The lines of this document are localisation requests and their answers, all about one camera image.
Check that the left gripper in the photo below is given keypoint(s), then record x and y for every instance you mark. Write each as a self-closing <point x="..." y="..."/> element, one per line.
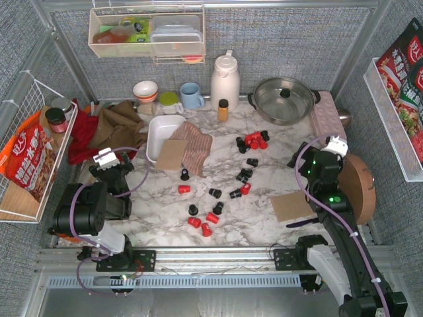
<point x="112" y="172"/>

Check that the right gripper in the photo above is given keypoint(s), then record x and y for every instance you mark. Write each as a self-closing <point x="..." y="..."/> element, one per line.
<point x="317" y="156"/>

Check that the brown cardboard square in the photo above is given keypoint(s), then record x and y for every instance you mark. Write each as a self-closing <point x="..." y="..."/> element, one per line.
<point x="171" y="155"/>

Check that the pink striped cloth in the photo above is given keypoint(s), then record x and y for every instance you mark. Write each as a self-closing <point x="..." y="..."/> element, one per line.
<point x="198" y="147"/>

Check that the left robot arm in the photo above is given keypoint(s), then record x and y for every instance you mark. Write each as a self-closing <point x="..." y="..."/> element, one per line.
<point x="106" y="200"/>

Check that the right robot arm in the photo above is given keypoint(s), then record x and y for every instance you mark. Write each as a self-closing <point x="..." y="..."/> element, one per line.
<point x="351" y="275"/>

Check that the white rectangular storage basket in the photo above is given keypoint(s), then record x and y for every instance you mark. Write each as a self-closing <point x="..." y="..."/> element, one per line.
<point x="160" y="129"/>

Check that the red coffee capsule cluster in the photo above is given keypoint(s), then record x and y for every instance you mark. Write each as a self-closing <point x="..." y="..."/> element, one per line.
<point x="255" y="141"/>

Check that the white mesh basket right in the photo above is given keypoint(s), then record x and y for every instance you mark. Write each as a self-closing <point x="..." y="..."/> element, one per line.
<point x="400" y="143"/>

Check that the round wooden board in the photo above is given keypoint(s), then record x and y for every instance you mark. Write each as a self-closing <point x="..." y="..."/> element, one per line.
<point x="357" y="182"/>

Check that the brown cardboard sheet right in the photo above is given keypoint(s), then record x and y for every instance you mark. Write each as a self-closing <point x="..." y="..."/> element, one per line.
<point x="292" y="206"/>

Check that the pink egg tray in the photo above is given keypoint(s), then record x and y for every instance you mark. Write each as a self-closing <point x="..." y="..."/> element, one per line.
<point x="325" y="119"/>

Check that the brown cloth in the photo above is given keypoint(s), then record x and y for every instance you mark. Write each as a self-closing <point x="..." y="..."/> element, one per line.
<point x="118" y="127"/>

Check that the red cloth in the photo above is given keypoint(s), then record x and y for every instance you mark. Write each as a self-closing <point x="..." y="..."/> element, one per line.
<point x="82" y="133"/>

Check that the steel cup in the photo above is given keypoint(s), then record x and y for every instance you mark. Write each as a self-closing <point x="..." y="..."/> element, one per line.
<point x="345" y="117"/>

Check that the steel pot with glass lid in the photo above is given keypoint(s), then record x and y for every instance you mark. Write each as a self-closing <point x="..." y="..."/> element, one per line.
<point x="283" y="101"/>

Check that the dark lid glass jar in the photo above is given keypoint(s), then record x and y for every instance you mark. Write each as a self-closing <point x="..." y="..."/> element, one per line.
<point x="56" y="120"/>

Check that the silver lid glass jar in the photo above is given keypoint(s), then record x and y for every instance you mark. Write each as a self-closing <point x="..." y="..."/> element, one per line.
<point x="65" y="105"/>

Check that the orange snack bag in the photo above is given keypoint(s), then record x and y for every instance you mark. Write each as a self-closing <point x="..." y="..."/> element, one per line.
<point x="26" y="160"/>

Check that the white orange striped bowl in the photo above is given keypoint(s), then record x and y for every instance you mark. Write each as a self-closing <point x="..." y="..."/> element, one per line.
<point x="146" y="91"/>

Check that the green lidded white cup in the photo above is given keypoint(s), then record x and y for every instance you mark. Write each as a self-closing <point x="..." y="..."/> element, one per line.
<point x="170" y="103"/>

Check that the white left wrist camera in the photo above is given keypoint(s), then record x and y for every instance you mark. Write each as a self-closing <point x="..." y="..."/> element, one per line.
<point x="106" y="159"/>

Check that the purple spatula handle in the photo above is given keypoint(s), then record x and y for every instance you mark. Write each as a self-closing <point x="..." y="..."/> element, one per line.
<point x="302" y="223"/>

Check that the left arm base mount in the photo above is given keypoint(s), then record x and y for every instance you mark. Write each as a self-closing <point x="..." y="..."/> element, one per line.
<point x="141" y="260"/>

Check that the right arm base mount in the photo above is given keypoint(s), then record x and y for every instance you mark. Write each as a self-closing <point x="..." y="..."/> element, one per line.
<point x="295" y="259"/>

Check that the white wire basket left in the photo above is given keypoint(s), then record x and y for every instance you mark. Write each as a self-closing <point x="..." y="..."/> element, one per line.
<point x="17" y="205"/>

